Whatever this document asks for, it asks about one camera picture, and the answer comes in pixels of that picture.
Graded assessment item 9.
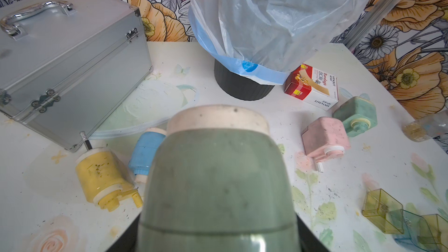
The blue pencil sharpener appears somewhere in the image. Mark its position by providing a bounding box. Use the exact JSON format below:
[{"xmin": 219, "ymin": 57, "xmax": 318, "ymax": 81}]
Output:
[{"xmin": 128, "ymin": 128, "xmax": 166, "ymax": 184}]

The blue transparent shavings tray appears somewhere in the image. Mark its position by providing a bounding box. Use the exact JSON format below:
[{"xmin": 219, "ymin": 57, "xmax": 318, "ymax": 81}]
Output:
[{"xmin": 390, "ymin": 210, "xmax": 440, "ymax": 252}]

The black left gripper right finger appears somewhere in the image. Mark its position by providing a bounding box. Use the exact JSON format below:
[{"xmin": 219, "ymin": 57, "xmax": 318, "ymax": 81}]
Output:
[{"xmin": 296, "ymin": 215, "xmax": 329, "ymax": 252}]

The black bin with plastic liner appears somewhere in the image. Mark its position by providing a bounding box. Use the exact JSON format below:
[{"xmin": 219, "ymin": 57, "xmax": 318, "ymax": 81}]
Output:
[{"xmin": 189, "ymin": 0, "xmax": 369, "ymax": 101}]

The red white cardboard box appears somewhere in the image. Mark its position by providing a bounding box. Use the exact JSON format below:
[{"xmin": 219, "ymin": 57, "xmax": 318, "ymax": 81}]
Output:
[{"xmin": 283, "ymin": 64, "xmax": 339, "ymax": 111}]

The mint green pencil sharpener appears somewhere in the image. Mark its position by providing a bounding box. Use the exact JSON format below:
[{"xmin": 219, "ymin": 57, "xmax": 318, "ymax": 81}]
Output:
[{"xmin": 332, "ymin": 96, "xmax": 378, "ymax": 138}]

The yellow transparent shavings tray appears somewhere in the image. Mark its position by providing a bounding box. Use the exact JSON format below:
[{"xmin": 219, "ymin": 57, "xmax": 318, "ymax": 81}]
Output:
[{"xmin": 362, "ymin": 189, "xmax": 404, "ymax": 235}]

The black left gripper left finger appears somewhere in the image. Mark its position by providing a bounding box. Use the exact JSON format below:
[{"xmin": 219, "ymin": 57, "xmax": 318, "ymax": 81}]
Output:
[{"xmin": 106, "ymin": 215, "xmax": 140, "ymax": 252}]

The silver metal case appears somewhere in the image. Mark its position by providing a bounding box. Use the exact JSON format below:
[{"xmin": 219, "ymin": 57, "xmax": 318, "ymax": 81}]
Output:
[{"xmin": 1, "ymin": 0, "xmax": 152, "ymax": 152}]

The pink pencil sharpener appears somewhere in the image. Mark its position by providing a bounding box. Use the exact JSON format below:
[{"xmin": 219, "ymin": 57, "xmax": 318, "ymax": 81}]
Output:
[{"xmin": 302, "ymin": 117, "xmax": 351, "ymax": 173}]

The floral table mat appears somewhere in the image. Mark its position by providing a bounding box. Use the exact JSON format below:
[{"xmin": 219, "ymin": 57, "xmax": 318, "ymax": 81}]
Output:
[{"xmin": 1, "ymin": 43, "xmax": 448, "ymax": 252}]

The yellow pencil sharpener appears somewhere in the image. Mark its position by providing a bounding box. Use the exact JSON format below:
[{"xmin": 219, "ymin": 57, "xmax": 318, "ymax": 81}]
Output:
[{"xmin": 75, "ymin": 131, "xmax": 143, "ymax": 212}]

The dark green pencil sharpener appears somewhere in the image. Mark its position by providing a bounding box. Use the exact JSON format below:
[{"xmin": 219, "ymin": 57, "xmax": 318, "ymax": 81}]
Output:
[{"xmin": 136, "ymin": 105, "xmax": 301, "ymax": 252}]

